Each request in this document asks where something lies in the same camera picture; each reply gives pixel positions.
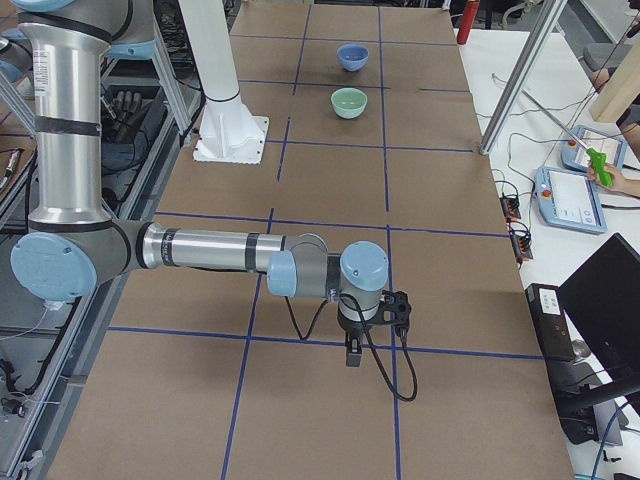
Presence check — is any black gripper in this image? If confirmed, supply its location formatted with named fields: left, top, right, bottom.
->
left=337, top=310, right=366, bottom=368

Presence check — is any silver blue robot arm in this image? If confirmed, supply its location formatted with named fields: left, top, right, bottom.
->
left=11, top=1, right=388, bottom=367

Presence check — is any green bowl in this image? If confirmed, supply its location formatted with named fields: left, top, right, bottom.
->
left=331, top=87, right=368, bottom=120

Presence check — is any blue bowl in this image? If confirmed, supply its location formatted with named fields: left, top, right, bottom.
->
left=336, top=44, right=369, bottom=72

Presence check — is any person hand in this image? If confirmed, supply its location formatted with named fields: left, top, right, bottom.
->
left=587, top=165, right=639, bottom=195

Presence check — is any orange black electronics board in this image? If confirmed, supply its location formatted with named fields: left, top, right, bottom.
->
left=500, top=195, right=521, bottom=220
left=507, top=220, right=533, bottom=266

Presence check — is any black computer box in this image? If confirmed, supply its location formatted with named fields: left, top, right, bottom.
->
left=525, top=283, right=591, bottom=363

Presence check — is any brown cardboard table mat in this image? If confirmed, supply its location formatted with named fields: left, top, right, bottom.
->
left=45, top=0, right=577, bottom=480

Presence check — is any black laptop screen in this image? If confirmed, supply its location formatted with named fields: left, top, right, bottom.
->
left=559, top=233, right=640, bottom=380

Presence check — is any near blue teach pendant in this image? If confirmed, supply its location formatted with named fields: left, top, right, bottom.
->
left=534, top=167, right=607, bottom=235

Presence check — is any blue teach pendant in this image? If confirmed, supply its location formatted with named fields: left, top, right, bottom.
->
left=534, top=167, right=607, bottom=235
left=560, top=125, right=628, bottom=172

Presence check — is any far blue teach pendant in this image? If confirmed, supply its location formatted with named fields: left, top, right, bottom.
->
left=560, top=125, right=628, bottom=172

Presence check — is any red bottle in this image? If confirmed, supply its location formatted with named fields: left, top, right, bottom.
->
left=456, top=0, right=480, bottom=45

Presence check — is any wooden beam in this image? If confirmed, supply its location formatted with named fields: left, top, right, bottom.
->
left=589, top=41, right=639, bottom=123

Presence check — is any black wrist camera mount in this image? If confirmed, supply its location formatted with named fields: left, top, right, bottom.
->
left=373, top=290, right=412, bottom=346

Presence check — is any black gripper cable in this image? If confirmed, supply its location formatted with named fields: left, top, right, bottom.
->
left=285, top=293, right=419, bottom=402

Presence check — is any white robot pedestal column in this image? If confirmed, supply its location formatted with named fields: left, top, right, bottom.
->
left=179, top=0, right=269, bottom=165

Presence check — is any blue network cable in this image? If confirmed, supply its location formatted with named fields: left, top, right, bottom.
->
left=591, top=399, right=632, bottom=480

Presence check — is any green handled grabber tool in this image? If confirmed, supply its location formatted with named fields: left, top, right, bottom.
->
left=522, top=89, right=610, bottom=185

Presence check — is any aluminium side rail frame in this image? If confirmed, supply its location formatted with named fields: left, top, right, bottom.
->
left=1, top=76, right=186, bottom=479

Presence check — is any aluminium frame post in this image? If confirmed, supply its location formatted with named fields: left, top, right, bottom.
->
left=479, top=0, right=567, bottom=155

